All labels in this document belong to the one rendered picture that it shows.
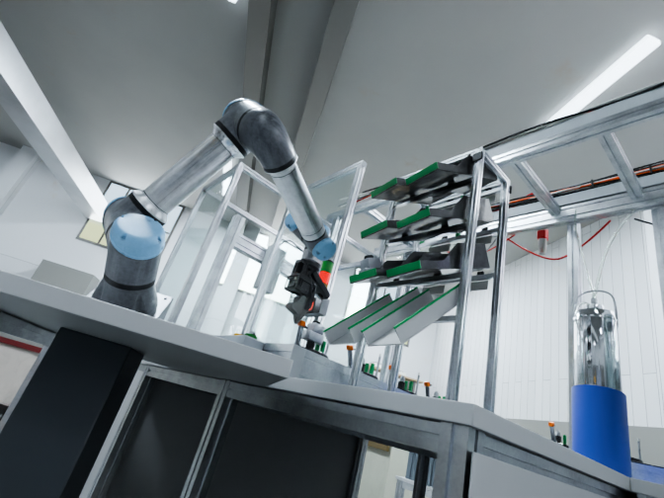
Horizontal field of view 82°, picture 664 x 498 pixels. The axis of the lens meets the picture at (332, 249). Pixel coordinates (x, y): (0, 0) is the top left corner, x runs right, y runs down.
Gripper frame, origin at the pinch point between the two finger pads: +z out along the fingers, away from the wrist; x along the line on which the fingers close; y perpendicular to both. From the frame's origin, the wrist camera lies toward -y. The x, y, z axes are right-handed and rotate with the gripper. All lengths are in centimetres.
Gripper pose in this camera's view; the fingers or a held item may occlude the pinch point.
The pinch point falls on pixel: (297, 320)
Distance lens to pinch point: 129.9
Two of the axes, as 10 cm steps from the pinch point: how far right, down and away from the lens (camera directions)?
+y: -7.1, -4.6, -5.3
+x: 6.6, -1.6, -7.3
